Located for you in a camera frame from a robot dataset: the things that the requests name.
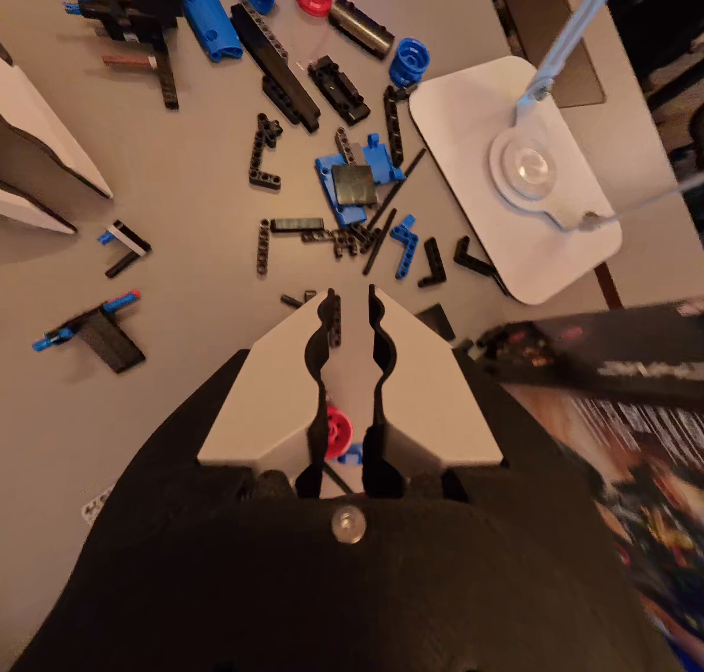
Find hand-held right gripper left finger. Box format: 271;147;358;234
197;289;342;499

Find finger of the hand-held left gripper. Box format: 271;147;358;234
0;59;113;200
0;185;78;235

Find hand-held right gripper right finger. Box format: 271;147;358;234
363;284;504;499

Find black short axle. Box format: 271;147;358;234
104;251;141;279

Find light grey short beam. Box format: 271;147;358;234
98;220;152;257

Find small black blue brick assembly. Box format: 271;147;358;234
32;290;146;375

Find blue frame panel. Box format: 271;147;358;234
315;152;368;227
363;133;407;184

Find grey desk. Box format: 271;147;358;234
0;0;688;651

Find black square tile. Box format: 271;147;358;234
415;304;456;343
331;165;379;206

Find black long axle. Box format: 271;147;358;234
323;460;353;494
363;208;398;276
367;148;427;230

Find partly built toy truck chassis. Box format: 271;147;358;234
63;0;182;109

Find blue angled beam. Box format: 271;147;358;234
389;214;419;280

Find black angled beam flat plate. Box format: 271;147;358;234
256;217;325;275

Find black connector cluster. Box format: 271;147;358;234
301;224;380;259

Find white small angle connector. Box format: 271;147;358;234
81;485;116;524

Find black toy set box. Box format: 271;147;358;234
478;301;704;672

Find blue curved panel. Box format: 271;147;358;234
177;0;244;63

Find black stacked thick beams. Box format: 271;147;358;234
230;1;321;133

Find black long straight beam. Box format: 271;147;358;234
383;85;405;168

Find black curved panel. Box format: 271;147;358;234
328;0;395;59

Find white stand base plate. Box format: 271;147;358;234
410;0;704;305

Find black rectangular frame brick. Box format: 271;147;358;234
307;55;370;126

